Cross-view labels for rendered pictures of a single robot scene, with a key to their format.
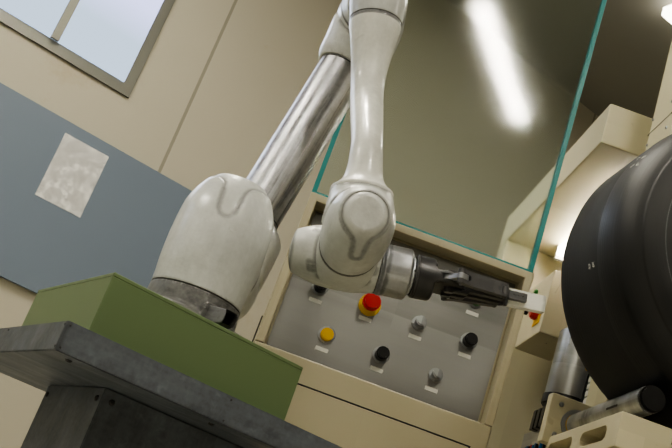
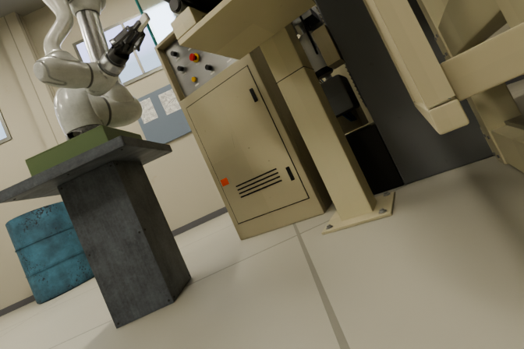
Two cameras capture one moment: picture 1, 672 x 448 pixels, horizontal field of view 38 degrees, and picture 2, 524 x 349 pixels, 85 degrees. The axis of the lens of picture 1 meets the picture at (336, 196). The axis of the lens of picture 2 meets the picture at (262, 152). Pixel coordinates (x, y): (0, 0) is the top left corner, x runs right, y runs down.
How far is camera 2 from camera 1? 1.31 m
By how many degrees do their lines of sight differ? 34
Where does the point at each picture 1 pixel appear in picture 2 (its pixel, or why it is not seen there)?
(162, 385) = (34, 182)
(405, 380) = (221, 66)
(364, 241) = (50, 79)
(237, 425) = (66, 170)
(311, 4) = not seen: outside the picture
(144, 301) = (39, 158)
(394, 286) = (110, 68)
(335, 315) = (191, 71)
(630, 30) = not seen: outside the picture
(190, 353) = (65, 156)
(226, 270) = (69, 121)
